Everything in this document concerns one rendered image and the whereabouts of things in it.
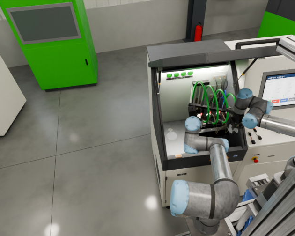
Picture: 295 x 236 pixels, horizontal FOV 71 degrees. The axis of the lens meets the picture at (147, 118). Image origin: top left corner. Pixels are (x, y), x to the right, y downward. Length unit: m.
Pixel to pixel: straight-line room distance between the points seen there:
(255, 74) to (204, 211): 1.28
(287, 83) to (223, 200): 1.41
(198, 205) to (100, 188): 2.05
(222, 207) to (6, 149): 3.31
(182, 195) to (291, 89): 1.52
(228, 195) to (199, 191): 0.10
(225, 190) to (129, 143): 2.35
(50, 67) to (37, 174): 1.90
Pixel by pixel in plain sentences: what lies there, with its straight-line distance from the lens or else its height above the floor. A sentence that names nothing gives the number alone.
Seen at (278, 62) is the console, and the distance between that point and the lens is 1.89.
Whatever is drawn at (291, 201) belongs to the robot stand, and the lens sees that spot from 0.89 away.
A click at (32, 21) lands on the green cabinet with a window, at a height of 1.30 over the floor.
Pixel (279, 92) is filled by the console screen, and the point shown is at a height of 1.26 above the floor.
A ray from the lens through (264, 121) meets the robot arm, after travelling 1.19.
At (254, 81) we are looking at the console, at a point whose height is 1.38.
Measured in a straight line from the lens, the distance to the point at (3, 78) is 3.93.
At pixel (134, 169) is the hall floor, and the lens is 2.78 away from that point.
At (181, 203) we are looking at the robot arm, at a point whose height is 1.64.
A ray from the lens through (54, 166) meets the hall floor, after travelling 3.12.
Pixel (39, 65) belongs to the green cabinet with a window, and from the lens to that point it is 4.16.
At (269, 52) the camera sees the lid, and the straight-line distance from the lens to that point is 0.95.
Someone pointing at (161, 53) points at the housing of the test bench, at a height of 1.50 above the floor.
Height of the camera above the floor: 2.34
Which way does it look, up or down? 44 degrees down
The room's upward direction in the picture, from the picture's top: 4 degrees counter-clockwise
